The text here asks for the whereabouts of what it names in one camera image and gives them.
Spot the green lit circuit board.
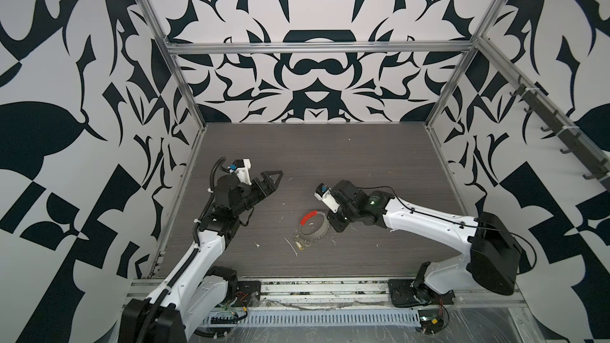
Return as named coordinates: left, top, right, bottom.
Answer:
left=418, top=306, right=451, bottom=336

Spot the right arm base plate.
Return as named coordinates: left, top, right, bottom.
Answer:
left=388, top=279, right=455, bottom=308

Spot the left black corrugated cable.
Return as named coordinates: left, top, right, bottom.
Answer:
left=208, top=156, right=230, bottom=196

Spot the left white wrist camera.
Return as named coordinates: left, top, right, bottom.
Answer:
left=227, top=158, right=252, bottom=186

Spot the white slotted cable duct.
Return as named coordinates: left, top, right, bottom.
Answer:
left=200, top=309, right=420, bottom=328

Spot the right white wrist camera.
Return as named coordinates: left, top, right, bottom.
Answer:
left=315, top=184, right=340, bottom=213

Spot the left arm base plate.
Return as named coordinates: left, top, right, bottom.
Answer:
left=224, top=280, right=262, bottom=306

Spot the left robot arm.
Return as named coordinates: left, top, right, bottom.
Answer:
left=118, top=166, right=284, bottom=342

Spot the large wire keyring red sleeve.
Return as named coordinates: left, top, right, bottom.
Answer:
left=294, top=211, right=330, bottom=248

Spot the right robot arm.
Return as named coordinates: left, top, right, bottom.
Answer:
left=315, top=180, right=524, bottom=308

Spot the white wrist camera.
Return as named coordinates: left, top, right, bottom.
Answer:
left=227, top=158, right=252, bottom=186
left=315, top=184, right=340, bottom=213

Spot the black wall hook rack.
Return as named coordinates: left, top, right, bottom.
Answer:
left=508, top=76, right=609, bottom=192

